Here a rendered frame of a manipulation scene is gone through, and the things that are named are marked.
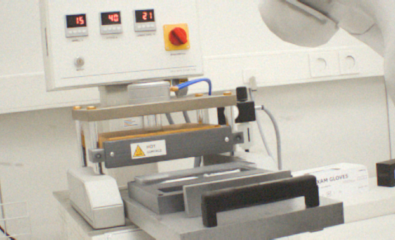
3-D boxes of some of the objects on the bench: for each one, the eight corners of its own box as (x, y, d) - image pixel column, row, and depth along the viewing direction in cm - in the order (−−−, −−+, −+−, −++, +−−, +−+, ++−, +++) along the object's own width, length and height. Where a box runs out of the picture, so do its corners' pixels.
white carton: (278, 200, 169) (276, 174, 168) (343, 186, 178) (342, 162, 178) (301, 206, 158) (300, 178, 157) (369, 190, 167) (368, 164, 166)
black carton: (376, 185, 173) (374, 162, 173) (397, 180, 177) (395, 157, 177) (391, 187, 168) (390, 163, 167) (412, 182, 172) (411, 159, 171)
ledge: (237, 216, 175) (235, 200, 175) (465, 173, 198) (465, 160, 198) (278, 237, 146) (277, 219, 146) (535, 184, 169) (533, 169, 169)
